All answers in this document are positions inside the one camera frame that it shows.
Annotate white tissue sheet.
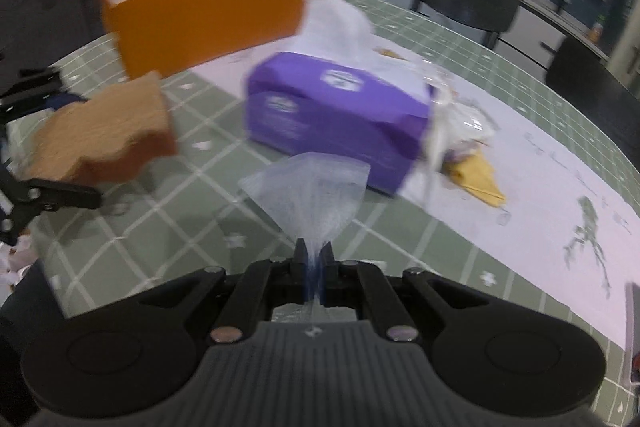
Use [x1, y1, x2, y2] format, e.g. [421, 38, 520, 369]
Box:
[239, 153, 370, 322]

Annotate brown bear-shaped sponge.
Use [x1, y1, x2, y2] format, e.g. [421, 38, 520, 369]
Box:
[27, 72, 178, 186]

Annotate yellow soft cloth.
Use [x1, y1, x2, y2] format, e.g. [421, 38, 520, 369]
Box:
[444, 150, 506, 208]

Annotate purple tissue box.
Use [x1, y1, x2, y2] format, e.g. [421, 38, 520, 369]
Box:
[244, 0, 432, 195]

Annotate clear plastic bag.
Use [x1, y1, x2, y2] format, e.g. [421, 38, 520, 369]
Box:
[421, 61, 498, 199]

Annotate white printed table runner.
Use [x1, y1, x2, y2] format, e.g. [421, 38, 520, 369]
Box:
[188, 26, 640, 353]

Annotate orange storage box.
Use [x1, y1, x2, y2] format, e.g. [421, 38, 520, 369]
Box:
[100, 0, 306, 79]

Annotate white sideboard cabinet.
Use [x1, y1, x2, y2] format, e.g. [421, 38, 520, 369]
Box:
[495, 0, 608, 76]

